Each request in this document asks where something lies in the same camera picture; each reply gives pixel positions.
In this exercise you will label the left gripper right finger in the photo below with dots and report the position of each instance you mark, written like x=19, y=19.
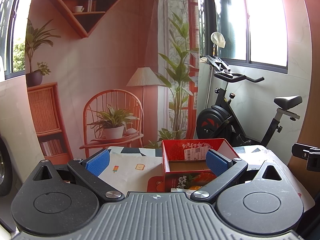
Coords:
x=227, y=171

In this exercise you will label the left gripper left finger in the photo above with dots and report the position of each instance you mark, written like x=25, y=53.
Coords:
x=86, y=173

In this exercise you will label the room scene backdrop poster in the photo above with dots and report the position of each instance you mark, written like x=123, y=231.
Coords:
x=110, y=72

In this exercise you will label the patterned white tablecloth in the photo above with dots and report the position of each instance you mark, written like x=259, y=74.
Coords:
x=133, y=172

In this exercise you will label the red strawberry cardboard box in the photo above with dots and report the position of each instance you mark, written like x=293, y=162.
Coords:
x=184, y=163

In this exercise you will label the black exercise bike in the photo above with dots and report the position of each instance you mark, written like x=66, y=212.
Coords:
x=239, y=110

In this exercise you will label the white cloth on pole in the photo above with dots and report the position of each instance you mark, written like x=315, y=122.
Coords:
x=218, y=39

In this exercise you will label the dark framed window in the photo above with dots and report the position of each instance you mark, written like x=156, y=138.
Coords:
x=255, y=32

